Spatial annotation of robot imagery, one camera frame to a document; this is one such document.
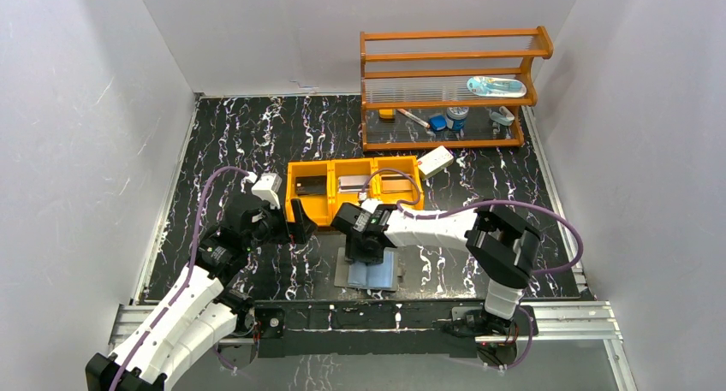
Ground yellow three-compartment organizer tray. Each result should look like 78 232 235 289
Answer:
285 155 425 228

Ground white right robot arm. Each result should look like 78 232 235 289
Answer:
330 200 541 320

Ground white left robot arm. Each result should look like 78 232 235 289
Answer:
85 198 317 390

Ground dark card in tray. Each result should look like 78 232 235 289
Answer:
294 175 328 198

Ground silver card in tray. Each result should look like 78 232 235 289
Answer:
337 175 370 194

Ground brown card in tray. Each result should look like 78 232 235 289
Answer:
381 175 414 193

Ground green and white box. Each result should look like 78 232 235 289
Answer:
417 145 455 180

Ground small yellow block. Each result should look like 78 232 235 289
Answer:
378 109 396 121

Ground white marker pen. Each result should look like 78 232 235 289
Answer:
396 109 431 129

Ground small blue box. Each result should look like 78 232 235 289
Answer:
428 114 448 133

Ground white jar blue label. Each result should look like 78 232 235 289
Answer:
445 107 470 131

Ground orange wooden shelf rack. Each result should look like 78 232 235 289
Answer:
360 26 554 151

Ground teal blister pack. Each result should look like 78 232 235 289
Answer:
467 76 527 98

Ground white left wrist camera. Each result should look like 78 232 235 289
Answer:
251 173 282 210

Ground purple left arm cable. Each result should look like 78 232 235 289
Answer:
107 166 256 391

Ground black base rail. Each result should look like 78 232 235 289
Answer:
215 299 539 363

